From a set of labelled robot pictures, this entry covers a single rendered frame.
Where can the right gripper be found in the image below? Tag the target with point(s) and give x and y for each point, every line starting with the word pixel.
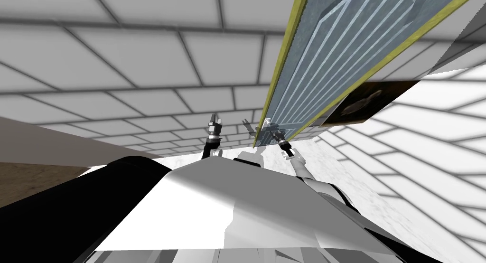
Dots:
pixel 277 136

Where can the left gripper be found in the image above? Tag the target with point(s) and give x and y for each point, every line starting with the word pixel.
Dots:
pixel 215 128

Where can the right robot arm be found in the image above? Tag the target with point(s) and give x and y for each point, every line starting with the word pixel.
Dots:
pixel 304 168

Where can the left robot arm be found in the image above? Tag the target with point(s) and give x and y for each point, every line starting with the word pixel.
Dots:
pixel 57 217

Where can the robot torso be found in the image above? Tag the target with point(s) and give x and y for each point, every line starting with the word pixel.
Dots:
pixel 235 210

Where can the grey-blue door with yellow edge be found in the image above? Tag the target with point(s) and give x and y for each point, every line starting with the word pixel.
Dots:
pixel 341 46

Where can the dark brown wall picture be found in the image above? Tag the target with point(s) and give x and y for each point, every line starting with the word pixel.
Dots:
pixel 364 103

